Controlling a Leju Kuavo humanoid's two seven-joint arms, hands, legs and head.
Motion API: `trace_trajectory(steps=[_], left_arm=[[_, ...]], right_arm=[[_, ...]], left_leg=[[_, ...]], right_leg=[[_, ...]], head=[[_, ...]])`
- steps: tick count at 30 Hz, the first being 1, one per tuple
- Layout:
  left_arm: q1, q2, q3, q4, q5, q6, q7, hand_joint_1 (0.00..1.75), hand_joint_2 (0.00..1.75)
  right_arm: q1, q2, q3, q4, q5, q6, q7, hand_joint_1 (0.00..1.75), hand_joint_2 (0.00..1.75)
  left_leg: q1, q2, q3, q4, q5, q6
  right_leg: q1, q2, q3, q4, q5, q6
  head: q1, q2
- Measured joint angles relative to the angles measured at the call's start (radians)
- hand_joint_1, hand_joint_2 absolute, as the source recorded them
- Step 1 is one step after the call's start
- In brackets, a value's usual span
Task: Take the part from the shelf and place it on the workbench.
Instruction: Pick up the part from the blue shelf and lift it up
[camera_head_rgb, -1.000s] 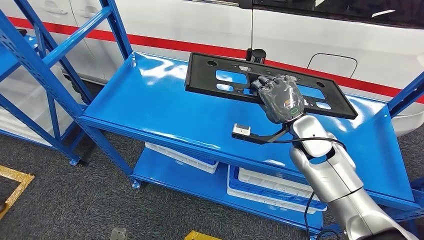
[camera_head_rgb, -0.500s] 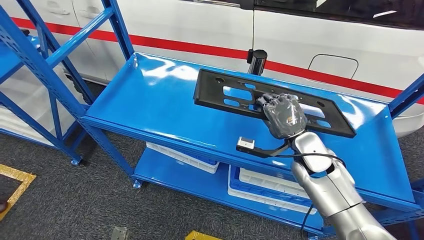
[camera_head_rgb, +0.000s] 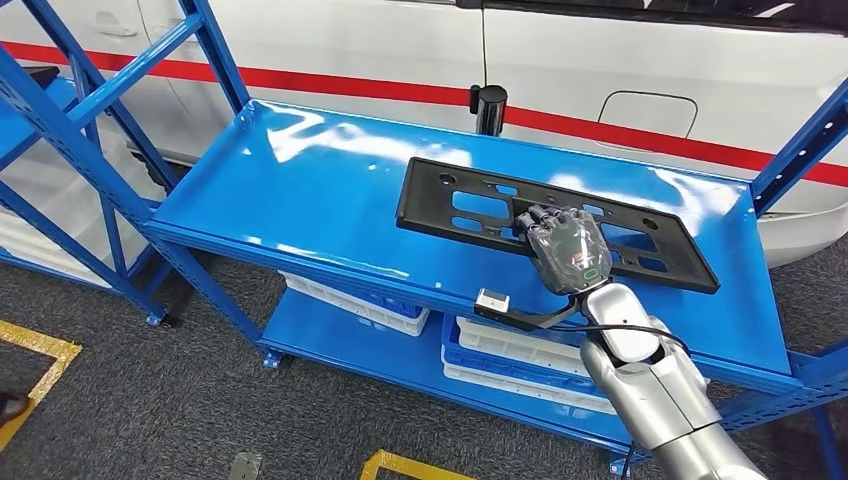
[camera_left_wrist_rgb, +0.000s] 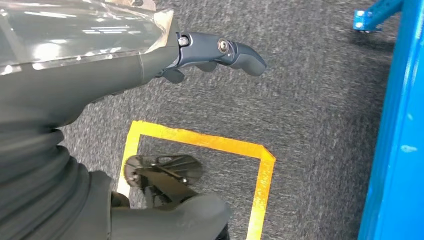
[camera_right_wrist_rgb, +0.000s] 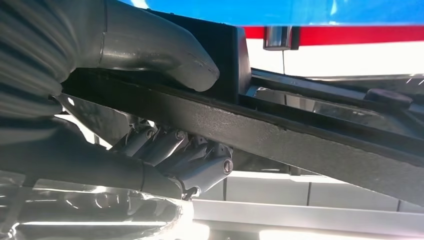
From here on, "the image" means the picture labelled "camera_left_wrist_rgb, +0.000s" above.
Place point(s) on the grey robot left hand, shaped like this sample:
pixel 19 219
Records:
pixel 66 82

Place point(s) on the blue metal shelf rack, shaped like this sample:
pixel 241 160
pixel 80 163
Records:
pixel 397 132

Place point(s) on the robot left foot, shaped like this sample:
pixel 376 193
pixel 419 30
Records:
pixel 159 179

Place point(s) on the yellow floor tape square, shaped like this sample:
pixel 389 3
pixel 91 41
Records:
pixel 198 139

